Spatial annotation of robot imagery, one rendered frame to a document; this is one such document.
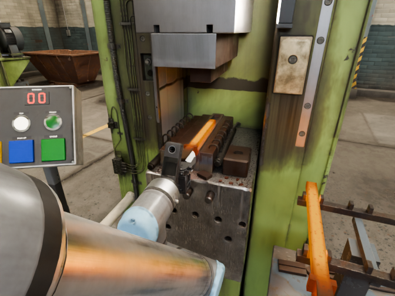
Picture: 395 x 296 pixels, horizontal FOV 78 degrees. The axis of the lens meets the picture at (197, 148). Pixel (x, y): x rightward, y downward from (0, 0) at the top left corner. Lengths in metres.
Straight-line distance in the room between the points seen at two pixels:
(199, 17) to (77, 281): 0.68
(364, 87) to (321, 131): 5.96
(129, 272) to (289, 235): 0.99
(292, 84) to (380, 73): 6.05
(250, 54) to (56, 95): 0.81
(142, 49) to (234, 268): 0.90
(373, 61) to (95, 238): 6.74
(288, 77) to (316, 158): 0.32
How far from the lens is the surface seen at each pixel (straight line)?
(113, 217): 1.17
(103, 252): 0.23
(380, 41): 6.80
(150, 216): 0.56
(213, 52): 0.75
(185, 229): 1.00
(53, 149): 0.96
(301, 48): 0.85
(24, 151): 1.00
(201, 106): 1.31
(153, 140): 1.08
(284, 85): 0.86
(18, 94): 1.05
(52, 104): 0.99
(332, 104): 0.92
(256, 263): 1.33
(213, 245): 1.01
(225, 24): 0.74
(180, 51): 0.78
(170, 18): 0.79
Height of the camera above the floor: 1.37
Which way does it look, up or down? 26 degrees down
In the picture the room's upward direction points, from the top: straight up
